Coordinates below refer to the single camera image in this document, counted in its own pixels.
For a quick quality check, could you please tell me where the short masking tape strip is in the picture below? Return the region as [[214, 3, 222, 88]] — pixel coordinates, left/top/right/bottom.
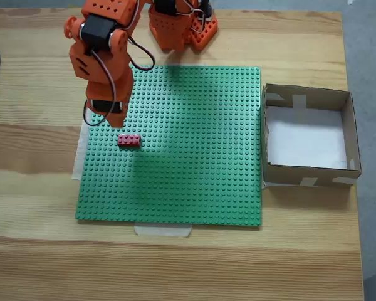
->
[[133, 224, 194, 238]]

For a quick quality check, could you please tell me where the red lego block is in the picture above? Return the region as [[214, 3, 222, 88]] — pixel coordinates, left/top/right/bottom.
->
[[117, 134, 142, 149]]

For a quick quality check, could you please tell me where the wide masking tape strip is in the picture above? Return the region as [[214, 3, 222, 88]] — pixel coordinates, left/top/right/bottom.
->
[[71, 124, 89, 181]]

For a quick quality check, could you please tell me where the green lego baseplate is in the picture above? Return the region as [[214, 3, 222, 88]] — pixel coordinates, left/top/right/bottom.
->
[[75, 65, 262, 229]]

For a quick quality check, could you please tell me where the white paper sheet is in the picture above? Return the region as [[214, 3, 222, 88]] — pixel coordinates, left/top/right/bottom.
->
[[265, 105, 348, 170]]

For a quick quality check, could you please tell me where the brown cardboard box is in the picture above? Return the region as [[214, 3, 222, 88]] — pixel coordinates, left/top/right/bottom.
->
[[261, 83, 362, 189]]

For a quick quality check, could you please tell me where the black gripper motor cable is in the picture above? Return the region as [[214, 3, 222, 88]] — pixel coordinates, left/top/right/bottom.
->
[[82, 50, 118, 127]]

